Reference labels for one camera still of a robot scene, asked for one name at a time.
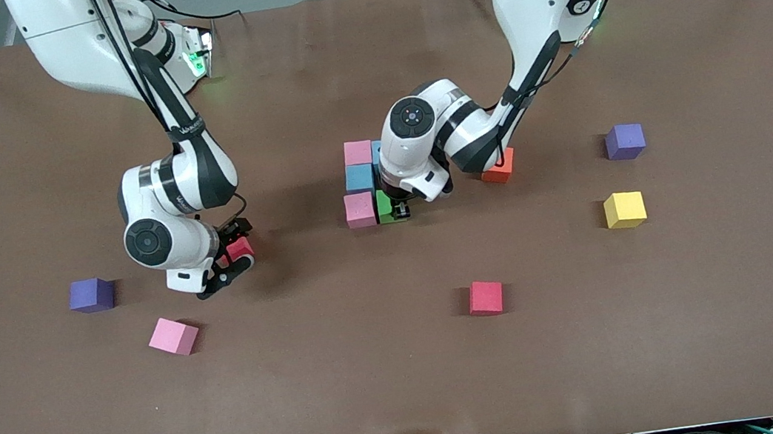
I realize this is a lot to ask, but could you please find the green foam cube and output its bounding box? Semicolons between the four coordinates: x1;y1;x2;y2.
374;186;412;225

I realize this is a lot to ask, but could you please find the pink foam cube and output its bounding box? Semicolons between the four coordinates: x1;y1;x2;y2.
342;138;375;169
343;190;380;231
145;313;203;361

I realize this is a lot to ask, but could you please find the purple foam cube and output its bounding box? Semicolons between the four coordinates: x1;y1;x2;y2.
66;275;118;316
603;121;648;163

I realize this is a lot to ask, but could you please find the brown table mat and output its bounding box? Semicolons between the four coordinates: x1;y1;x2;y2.
0;0;773;434

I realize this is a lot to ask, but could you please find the yellow foam cube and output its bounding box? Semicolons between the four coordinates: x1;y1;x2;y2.
601;188;649;231

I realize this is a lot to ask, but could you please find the red foam cube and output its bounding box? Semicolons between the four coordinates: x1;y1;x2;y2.
466;277;507;319
224;236;256;263

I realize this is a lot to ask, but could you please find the orange foam cube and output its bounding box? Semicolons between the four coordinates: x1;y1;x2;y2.
477;146;519;187

